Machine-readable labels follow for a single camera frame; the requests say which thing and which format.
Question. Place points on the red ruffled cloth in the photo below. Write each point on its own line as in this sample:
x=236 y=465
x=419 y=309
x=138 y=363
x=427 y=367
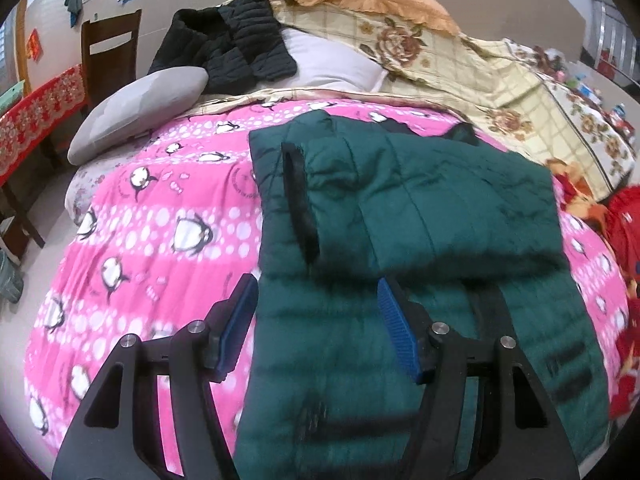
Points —
x=625 y=225

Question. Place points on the red paper wall decoration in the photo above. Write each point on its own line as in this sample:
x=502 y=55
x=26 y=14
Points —
x=35 y=44

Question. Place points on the green puffer jacket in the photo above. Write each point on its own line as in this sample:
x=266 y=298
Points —
x=425 y=200

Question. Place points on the metal stair railing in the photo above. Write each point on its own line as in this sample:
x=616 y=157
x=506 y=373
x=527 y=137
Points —
x=607 y=20

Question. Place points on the pink penguin print blanket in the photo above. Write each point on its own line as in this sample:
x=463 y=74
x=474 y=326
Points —
x=150 y=240

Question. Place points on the dark wooden table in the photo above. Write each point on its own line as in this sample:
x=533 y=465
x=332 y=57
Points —
x=27 y=225

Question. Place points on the dark wooden chair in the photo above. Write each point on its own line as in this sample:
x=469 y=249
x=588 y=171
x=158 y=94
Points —
x=112 y=25

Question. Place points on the red patterned tablecloth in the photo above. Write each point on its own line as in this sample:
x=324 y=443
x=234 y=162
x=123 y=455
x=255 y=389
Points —
x=40 y=115

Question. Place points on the grey pillow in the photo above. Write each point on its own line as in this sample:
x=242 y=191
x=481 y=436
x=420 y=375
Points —
x=130 y=105

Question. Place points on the black puffer jacket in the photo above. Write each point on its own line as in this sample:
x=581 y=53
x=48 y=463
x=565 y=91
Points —
x=225 y=45

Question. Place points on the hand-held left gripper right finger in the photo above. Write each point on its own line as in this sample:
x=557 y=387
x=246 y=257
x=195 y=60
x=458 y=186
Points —
x=395 y=325

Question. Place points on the yellow floral quilt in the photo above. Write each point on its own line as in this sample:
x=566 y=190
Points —
x=475 y=75

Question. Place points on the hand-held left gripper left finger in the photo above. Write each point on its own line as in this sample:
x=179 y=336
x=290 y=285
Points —
x=235 y=330

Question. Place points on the orange cartoon blanket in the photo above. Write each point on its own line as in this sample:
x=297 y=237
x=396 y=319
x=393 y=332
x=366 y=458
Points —
x=580 y=200

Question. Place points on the red cylinder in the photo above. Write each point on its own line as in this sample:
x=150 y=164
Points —
x=607 y=62

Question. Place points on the floral bed sheet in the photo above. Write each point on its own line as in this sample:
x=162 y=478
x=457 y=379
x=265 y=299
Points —
x=85 y=190

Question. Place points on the window with wooden frame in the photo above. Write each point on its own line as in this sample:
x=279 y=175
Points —
x=21 y=40

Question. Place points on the white pillow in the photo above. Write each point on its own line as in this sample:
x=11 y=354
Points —
x=325 y=65

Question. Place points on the pale textured cloth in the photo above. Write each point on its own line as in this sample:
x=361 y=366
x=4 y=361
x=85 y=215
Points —
x=10 y=275

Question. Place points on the clutter of bottles and bags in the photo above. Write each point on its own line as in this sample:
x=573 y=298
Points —
x=590 y=92

